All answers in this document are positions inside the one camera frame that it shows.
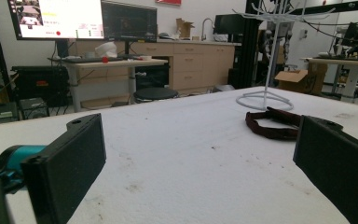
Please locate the light wooden desk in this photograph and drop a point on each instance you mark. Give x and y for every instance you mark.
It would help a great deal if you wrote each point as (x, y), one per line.
(105, 67)

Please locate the wooden drawer cabinet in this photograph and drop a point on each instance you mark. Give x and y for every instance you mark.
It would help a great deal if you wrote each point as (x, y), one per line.
(195, 65)

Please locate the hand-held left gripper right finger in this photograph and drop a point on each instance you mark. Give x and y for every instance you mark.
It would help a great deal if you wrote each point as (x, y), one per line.
(338, 161)

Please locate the dark red belt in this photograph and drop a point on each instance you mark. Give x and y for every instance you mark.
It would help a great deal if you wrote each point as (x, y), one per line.
(272, 132)

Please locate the chrome sink faucet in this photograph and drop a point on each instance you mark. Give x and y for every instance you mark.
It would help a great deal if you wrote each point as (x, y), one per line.
(207, 28)

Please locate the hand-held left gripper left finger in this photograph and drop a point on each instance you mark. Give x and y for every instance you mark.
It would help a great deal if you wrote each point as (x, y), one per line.
(65, 165)

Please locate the white workbench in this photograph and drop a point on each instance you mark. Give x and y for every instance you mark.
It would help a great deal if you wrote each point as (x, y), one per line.
(345, 71)

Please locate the black metal frame post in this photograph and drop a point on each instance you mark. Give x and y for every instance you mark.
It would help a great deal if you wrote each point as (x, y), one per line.
(248, 46)

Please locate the black round stool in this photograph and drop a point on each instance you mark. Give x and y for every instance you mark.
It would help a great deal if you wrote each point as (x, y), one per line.
(155, 93)

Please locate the black equipment case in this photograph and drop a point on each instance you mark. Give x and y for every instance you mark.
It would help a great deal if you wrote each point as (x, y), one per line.
(40, 84)

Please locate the open cardboard box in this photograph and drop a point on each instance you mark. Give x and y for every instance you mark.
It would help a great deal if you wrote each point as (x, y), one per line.
(301, 81)

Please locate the large bright monitor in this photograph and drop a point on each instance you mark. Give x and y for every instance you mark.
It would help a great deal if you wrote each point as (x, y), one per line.
(59, 18)

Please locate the small cardboard box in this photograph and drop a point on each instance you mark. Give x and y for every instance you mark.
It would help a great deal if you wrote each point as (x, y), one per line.
(184, 28)

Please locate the dark monitor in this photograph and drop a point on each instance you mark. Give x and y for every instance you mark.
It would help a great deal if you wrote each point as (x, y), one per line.
(129, 21)

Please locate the black floor box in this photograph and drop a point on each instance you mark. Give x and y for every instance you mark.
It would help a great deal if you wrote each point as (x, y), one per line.
(0, 113)

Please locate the white metal rack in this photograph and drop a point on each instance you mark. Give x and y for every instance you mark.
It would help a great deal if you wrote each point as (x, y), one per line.
(272, 59)

